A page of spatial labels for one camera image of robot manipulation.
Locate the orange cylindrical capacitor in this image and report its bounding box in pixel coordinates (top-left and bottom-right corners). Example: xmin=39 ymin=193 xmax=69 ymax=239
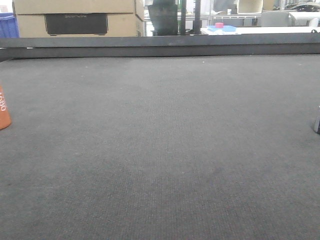
xmin=0 ymin=86 xmax=12 ymax=130

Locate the dark brown cylindrical capacitor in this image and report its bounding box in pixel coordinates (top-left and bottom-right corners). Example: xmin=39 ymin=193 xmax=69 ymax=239
xmin=313 ymin=106 xmax=320 ymax=135

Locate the lower cardboard box black label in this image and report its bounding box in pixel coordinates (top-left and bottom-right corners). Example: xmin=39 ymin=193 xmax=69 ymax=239
xmin=16 ymin=13 xmax=144 ymax=38

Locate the pink tape roll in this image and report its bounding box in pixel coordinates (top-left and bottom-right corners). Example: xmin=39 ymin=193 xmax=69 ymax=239
xmin=215 ymin=22 xmax=224 ymax=29

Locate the blue tray on white table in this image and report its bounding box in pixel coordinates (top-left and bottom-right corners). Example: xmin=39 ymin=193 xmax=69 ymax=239
xmin=207 ymin=25 xmax=237 ymax=32

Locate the white background table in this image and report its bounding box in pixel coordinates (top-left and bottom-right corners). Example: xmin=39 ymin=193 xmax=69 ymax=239
xmin=200 ymin=26 xmax=320 ymax=36

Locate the blue crate far left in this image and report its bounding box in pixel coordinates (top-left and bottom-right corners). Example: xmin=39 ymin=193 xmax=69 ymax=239
xmin=0 ymin=12 xmax=20 ymax=38

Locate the upper cardboard box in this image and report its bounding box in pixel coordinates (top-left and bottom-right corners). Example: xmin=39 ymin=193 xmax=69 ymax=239
xmin=13 ymin=0 xmax=144 ymax=20

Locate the black table edge rail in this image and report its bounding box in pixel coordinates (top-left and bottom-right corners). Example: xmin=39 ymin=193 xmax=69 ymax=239
xmin=0 ymin=31 xmax=320 ymax=60

